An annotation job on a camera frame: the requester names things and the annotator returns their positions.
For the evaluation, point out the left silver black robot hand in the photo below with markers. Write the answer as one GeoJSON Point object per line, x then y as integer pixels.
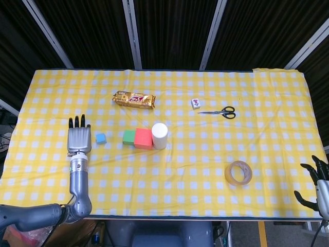
{"type": "Point", "coordinates": [79, 139]}

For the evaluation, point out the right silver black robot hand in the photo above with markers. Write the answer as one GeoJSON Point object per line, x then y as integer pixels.
{"type": "Point", "coordinates": [323, 191]}

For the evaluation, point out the small blue cube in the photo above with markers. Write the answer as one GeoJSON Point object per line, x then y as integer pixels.
{"type": "Point", "coordinates": [100, 138]}

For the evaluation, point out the green cube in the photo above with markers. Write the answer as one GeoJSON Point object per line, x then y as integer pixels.
{"type": "Point", "coordinates": [128, 137]}

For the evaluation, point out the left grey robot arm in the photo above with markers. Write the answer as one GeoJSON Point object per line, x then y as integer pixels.
{"type": "Point", "coordinates": [78, 180]}

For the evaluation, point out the yellow white checkered tablecloth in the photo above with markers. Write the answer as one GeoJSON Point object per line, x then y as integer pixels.
{"type": "Point", "coordinates": [180, 167]}

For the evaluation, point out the large red cube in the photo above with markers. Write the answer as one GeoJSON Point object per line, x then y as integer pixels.
{"type": "Point", "coordinates": [142, 139]}

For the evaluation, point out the gold snack packet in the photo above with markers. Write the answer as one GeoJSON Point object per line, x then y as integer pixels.
{"type": "Point", "coordinates": [133, 99]}

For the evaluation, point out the white cylindrical bottle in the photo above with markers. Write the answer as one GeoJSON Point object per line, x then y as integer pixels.
{"type": "Point", "coordinates": [159, 133]}

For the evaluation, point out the brown cardboard box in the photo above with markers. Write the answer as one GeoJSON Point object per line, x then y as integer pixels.
{"type": "Point", "coordinates": [74, 234]}

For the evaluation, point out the clear packing tape roll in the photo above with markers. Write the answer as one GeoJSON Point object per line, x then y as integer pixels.
{"type": "Point", "coordinates": [228, 178]}

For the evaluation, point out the white mahjong tile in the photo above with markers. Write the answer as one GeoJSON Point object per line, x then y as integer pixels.
{"type": "Point", "coordinates": [195, 103]}

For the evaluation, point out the black curtain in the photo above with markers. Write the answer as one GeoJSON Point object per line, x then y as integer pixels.
{"type": "Point", "coordinates": [174, 25]}

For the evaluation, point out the white metal frame bar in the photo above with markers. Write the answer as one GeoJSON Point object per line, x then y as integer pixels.
{"type": "Point", "coordinates": [9, 105]}

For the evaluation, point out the white metal frame post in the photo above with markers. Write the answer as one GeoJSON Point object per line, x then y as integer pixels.
{"type": "Point", "coordinates": [306, 47]}
{"type": "Point", "coordinates": [132, 36]}
{"type": "Point", "coordinates": [212, 36]}
{"type": "Point", "coordinates": [48, 36]}

